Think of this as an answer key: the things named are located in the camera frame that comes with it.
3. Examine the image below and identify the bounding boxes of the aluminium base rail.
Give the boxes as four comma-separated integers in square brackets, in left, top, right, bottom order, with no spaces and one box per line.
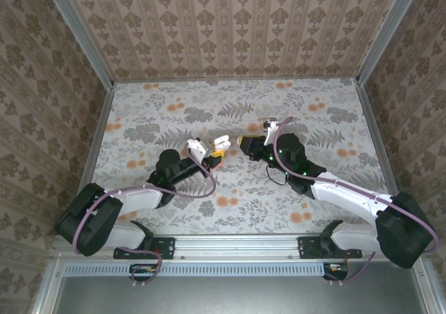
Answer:
[113,235,363,262]

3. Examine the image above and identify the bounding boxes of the black control board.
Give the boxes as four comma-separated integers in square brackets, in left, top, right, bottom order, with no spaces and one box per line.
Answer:
[129,263,158,283]
[323,262,350,282]

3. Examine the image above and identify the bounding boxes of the grey slotted cable duct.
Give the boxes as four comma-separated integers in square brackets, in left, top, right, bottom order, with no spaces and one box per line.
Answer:
[64,262,349,276]

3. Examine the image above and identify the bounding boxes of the aluminium frame post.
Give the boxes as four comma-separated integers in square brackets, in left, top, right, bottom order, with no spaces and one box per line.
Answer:
[31,258,66,314]
[413,258,442,314]
[41,0,116,88]
[355,0,424,85]

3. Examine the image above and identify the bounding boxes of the aluminium table edge rail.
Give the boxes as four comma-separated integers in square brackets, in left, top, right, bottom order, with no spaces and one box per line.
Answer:
[78,84,116,196]
[113,77,358,84]
[355,80,398,193]

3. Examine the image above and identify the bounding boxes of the thin black cable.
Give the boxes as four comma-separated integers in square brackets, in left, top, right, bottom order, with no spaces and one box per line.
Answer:
[266,165,291,186]

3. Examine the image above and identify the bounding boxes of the grey metal sheet panel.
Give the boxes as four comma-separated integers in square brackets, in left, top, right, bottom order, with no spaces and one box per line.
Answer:
[52,274,428,314]

